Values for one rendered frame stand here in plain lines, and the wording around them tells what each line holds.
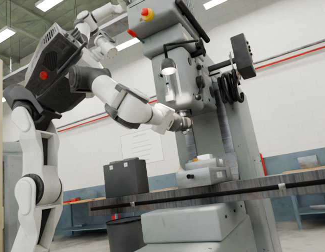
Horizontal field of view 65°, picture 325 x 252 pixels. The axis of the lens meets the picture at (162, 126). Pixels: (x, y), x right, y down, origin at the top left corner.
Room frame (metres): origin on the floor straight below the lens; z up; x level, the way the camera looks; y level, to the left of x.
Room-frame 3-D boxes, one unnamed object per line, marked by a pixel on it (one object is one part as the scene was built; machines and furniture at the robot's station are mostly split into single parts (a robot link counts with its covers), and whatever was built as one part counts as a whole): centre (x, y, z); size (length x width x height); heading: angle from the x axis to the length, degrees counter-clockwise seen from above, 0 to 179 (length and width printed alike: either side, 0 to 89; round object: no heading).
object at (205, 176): (1.22, -0.17, 0.98); 0.35 x 0.15 x 0.11; 153
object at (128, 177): (1.48, 0.25, 1.02); 0.22 x 0.12 x 0.20; 65
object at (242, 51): (1.40, -0.55, 1.62); 0.20 x 0.09 x 0.21; 153
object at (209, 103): (1.46, -0.20, 1.47); 0.24 x 0.19 x 0.26; 63
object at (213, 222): (1.29, -0.11, 0.78); 0.50 x 0.35 x 0.12; 153
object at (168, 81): (1.19, -0.06, 1.45); 0.04 x 0.04 x 0.21; 63
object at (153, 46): (1.32, -0.13, 1.68); 0.34 x 0.24 x 0.10; 153
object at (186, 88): (1.29, -0.11, 1.47); 0.21 x 0.19 x 0.32; 63
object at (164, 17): (1.30, -0.12, 1.81); 0.47 x 0.26 x 0.16; 153
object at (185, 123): (1.20, -0.07, 1.23); 0.13 x 0.12 x 0.10; 64
